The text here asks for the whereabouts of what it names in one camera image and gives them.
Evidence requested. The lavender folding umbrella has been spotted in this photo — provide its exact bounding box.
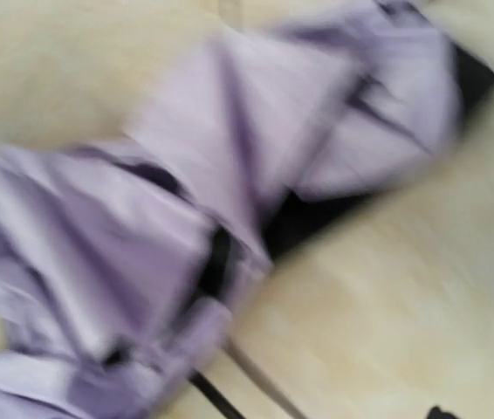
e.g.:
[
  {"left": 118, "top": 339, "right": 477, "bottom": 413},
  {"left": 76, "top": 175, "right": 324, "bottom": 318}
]
[{"left": 0, "top": 1, "right": 494, "bottom": 418}]

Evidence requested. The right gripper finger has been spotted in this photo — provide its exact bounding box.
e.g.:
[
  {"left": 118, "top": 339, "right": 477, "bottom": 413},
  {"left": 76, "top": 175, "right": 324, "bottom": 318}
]
[{"left": 428, "top": 406, "right": 458, "bottom": 419}]

